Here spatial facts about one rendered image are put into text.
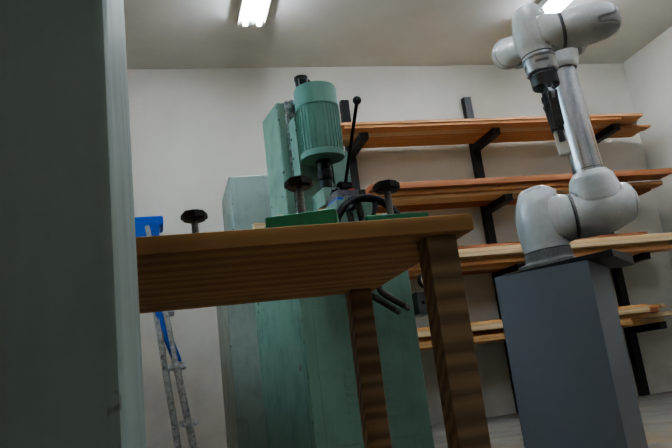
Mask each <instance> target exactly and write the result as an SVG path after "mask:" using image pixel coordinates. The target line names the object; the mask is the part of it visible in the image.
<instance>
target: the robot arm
mask: <svg viewBox="0 0 672 448"><path fill-rule="evenodd" d="M621 25H622V22H621V15H620V11H619V8H618V7H617V6H616V5H614V4H613V3H610V2H593V3H588V4H583V5H579V6H575V7H572V8H569V9H566V10H564V11H561V12H557V13H545V11H544V9H543V8H542V7H540V6H539V5H537V4H536V3H527V4H524V5H522V6H520V7H519V8H517V9H516V10H515V11H514V13H513V15H512V35H511V36H509V37H506V38H503V39H501V40H499V41H498V42H497V43H496V44H495V45H494V47H493V49H492V60H493V62H494V64H495V65H496V66H497V67H499V68H500V69H504V70H509V69H512V68H514V69H521V68H524V70H525V73H526V76H527V77H526V78H527V79H528V80H530V82H531V86H532V90H533V91H534V92H535V93H541V94H542V97H541V101H542V103H543V105H544V106H543V109H544V112H545V114H546V117H547V120H548V123H549V126H550V129H551V133H552V134H553V135H554V138H555V142H556V145H557V149H558V153H559V156H560V157H563V156H567V155H568V157H569V161H570V165H571V168H572V172H573V176H572V178H571V179H570V182H569V184H568V185H569V194H566V195H565V194H557V191H556V190H555V189H554V188H552V187H550V186H545V185H538V186H534V187H531V188H528V189H526V190H524V191H522V192H521V193H520V194H519V196H518V199H517V204H516V212H515V222H516V228H517V233H518V237H519V241H520V244H521V247H522V250H523V253H524V257H525V263H526V265H525V266H523V267H521V268H519V269H518V270H519V271H521V270H526V269H530V268H534V267H538V266H542V265H546V264H550V263H555V262H559V261H563V260H567V259H571V258H575V257H576V256H574V253H573V251H572V248H571V245H570V242H571V241H574V240H576V239H581V238H589V237H595V236H600V235H604V234H608V233H612V232H615V231H617V230H619V229H621V228H623V227H624V226H626V225H628V224H629V223H631V222H632V221H633V220H635V219H636V218H637V217H638V216H639V213H640V202H639V197H638V194H637V192H636V191H635V190H634V189H633V187H632V186H631V185H629V184H628V183H626V182H619V180H618V179H617V177H616V176H615V174H614V172H613V171H611V170H610V169H608V168H606V167H603V163H602V160H601V156H600V153H599V149H598V146H597V142H596V139H595V135H594V132H593V128H592V125H591V121H590V118H589V114H588V111H587V106H586V102H585V99H584V95H583V92H582V88H581V85H580V81H579V78H578V74H577V71H576V68H577V66H578V59H579V56H581V55H582V54H583V53H584V52H585V50H586V48H587V46H588V45H592V44H595V43H598V42H599V41H603V40H606V39H608V38H610V37H611V36H613V35H614V34H616V33H617V32H618V31H619V29H620V27H621Z"/></svg>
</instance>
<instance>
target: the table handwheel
mask: <svg viewBox="0 0 672 448"><path fill-rule="evenodd" d="M361 202H372V203H373V208H372V215H376V212H377V207H378V205H380V206H382V207H384V208H385V209H386V204H385V199H384V198H382V197H380V196H376V195H372V194H360V195H356V196H353V197H351V198H349V199H347V200H346V201H344V202H343V203H342V204H341V205H340V206H339V207H338V209H337V214H338V218H339V223H340V221H341V219H342V216H343V215H344V213H345V212H346V208H347V207H348V206H349V205H350V204H351V203H355V204H357V203H361Z"/></svg>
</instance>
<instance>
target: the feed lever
mask: <svg viewBox="0 0 672 448"><path fill-rule="evenodd" d="M353 103H354V104H355V106H354V113H353V121H352V128H351V135H350V142H349V149H348V156H347V164H346V171H345V178H344V181H340V182H338V184H337V187H339V188H340V190H348V189H351V188H353V186H352V183H351V182H350V181H348V174H349V166H350V159H351V152H352V145H353V138H354V131H355V124H356V117H357V110H358V104H360V103H361V98H360V97H359V96H355V97H354V98H353Z"/></svg>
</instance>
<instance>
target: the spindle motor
mask: <svg viewBox="0 0 672 448"><path fill-rule="evenodd" d="M293 95H294V104H295V112H296V121H297V130H298V139H299V148H300V156H301V163H302V164H304V165H307V166H317V165H316V160H318V159H323V158H328V159H331V163H330V165H331V164H335V163H338V162H340V161H342V160H343V159H344V158H345V153H344V146H343V139H342V131H341V123H340V116H339V108H338V100H337V92H336V87H335V86H334V85H333V84H332V83H330V82H327V81H310V82H306V83H303V84H301V85H299V86H297V87H296V88H295V90H294V93H293Z"/></svg>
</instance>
